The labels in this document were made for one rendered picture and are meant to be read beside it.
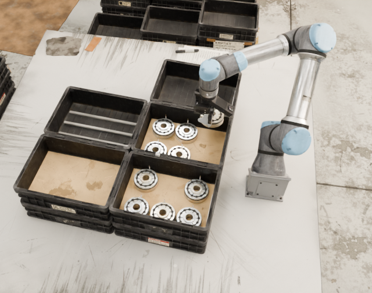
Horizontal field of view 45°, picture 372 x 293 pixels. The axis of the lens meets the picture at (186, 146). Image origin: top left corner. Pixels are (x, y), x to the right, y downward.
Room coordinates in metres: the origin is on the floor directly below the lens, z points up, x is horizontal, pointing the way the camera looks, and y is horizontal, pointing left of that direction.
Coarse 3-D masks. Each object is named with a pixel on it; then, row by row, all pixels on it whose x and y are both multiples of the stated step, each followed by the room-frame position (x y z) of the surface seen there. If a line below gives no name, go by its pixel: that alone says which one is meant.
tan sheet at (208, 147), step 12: (204, 132) 1.35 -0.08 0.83; (216, 132) 1.35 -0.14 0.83; (144, 144) 1.26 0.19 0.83; (168, 144) 1.27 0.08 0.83; (180, 144) 1.27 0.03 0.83; (192, 144) 1.27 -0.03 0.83; (204, 144) 1.28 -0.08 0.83; (216, 144) 1.28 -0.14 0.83; (180, 156) 1.20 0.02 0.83; (192, 156) 1.20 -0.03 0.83; (204, 156) 1.21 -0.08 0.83; (216, 156) 1.21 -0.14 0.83
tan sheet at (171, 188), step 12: (132, 180) 1.06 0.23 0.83; (144, 180) 1.06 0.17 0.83; (168, 180) 1.07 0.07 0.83; (180, 180) 1.07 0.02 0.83; (132, 192) 1.00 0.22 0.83; (144, 192) 1.00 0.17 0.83; (156, 192) 1.00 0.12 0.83; (168, 192) 1.01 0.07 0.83; (180, 192) 1.01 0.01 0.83; (180, 204) 0.95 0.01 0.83; (192, 204) 0.96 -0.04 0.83; (204, 204) 0.96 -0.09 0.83; (204, 216) 0.90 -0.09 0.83
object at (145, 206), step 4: (128, 200) 0.94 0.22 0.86; (132, 200) 0.94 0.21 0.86; (136, 200) 0.94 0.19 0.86; (140, 200) 0.95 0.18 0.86; (144, 200) 0.95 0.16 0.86; (128, 204) 0.92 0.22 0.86; (144, 204) 0.93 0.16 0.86; (124, 208) 0.90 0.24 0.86; (128, 208) 0.90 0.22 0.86; (144, 208) 0.91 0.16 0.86; (148, 208) 0.91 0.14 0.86; (140, 212) 0.89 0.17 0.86; (144, 212) 0.89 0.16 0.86
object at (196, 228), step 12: (156, 156) 1.12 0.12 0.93; (204, 168) 1.08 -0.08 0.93; (216, 168) 1.07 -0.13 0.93; (120, 180) 0.99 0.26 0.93; (216, 180) 1.01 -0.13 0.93; (216, 192) 0.96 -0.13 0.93; (132, 216) 0.84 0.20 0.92; (144, 216) 0.83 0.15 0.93; (192, 228) 0.79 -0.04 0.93; (204, 228) 0.79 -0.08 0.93
